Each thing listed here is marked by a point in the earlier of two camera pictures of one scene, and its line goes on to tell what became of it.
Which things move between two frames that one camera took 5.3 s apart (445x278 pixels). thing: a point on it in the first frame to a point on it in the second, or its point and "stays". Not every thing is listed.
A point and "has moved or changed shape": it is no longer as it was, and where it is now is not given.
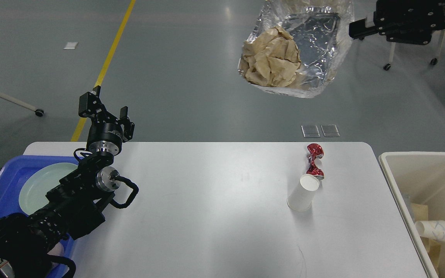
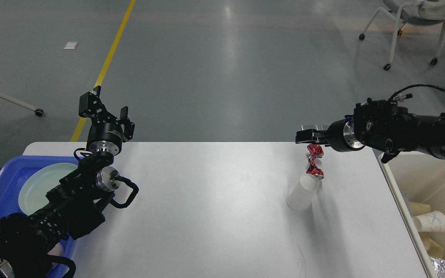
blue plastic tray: (1, 197) stays
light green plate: (32, 195) stays
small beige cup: (300, 200) stays
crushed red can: (316, 151) stays
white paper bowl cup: (439, 230) has moved or changed shape
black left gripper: (104, 136) stays
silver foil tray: (322, 29) to (441, 266)
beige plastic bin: (440, 180) stays
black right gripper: (414, 21) to (341, 136)
